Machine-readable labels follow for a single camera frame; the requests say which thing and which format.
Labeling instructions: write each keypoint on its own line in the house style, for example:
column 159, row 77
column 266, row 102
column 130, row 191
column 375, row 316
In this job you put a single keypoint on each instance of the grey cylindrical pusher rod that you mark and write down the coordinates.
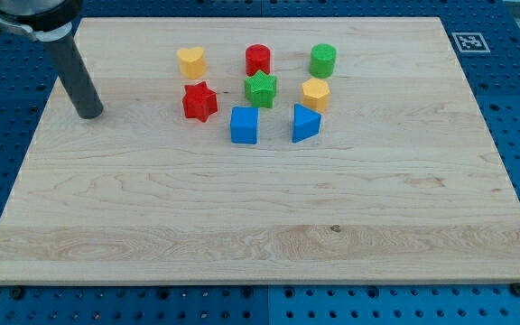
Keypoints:
column 74, row 76

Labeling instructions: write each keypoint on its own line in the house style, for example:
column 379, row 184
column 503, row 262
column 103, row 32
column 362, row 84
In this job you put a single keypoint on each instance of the green star block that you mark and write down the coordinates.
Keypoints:
column 261, row 89

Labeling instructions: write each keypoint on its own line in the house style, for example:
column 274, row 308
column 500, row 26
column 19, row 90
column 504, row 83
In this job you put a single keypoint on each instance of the red star block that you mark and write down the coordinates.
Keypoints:
column 199, row 101

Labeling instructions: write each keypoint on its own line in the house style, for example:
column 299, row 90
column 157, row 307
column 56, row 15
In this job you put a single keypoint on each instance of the blue triangle block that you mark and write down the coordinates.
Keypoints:
column 305, row 124

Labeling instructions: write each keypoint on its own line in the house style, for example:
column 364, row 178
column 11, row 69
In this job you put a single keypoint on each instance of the yellow heart block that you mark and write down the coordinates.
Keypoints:
column 192, row 62

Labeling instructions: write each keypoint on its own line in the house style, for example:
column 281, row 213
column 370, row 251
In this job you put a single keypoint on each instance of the wooden board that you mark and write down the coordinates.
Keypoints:
column 403, row 184

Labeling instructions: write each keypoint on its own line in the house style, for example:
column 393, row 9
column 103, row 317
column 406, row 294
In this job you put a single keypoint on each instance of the blue cube block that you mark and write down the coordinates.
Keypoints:
column 244, row 125

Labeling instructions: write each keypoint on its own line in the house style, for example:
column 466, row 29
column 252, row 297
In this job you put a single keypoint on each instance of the red cylinder block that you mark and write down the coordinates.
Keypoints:
column 258, row 57

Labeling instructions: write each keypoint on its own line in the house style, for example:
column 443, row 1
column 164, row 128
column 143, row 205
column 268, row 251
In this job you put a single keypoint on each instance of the yellow hexagon block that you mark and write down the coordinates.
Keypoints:
column 316, row 94

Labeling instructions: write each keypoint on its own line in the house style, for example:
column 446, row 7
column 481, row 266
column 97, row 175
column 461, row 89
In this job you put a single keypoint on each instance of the green cylinder block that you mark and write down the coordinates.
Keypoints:
column 323, row 59

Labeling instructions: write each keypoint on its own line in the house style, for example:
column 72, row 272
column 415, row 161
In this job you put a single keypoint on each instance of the fiducial marker tag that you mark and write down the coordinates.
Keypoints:
column 470, row 42

